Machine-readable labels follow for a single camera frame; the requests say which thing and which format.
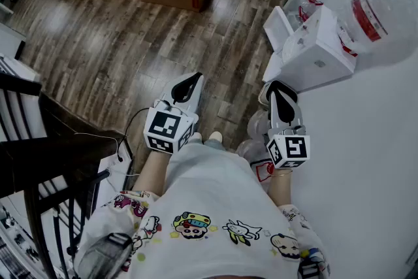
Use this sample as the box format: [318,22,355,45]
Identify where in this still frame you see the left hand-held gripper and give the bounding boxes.
[142,72,205,155]

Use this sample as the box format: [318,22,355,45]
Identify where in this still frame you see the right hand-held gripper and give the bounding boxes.
[266,80,311,170]

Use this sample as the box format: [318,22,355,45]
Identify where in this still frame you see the white water dispenser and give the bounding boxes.
[262,5,357,93]

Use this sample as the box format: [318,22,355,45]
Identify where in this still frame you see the person's right forearm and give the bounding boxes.
[267,168,293,206]

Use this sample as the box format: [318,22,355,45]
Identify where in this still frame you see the person's left forearm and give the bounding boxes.
[132,148,172,197]

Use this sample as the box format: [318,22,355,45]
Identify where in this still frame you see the large clear water jug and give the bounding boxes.
[336,0,418,59]

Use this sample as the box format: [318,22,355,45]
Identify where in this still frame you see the light blue jeans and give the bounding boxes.
[185,137,227,152]

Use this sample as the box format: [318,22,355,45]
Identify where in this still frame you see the white cartoon print t-shirt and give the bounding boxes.
[73,142,331,279]

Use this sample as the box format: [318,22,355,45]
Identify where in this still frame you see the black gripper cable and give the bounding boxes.
[116,107,151,163]

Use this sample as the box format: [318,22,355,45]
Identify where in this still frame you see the black shoulder strap buckle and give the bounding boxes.
[106,232,132,253]
[298,257,325,279]

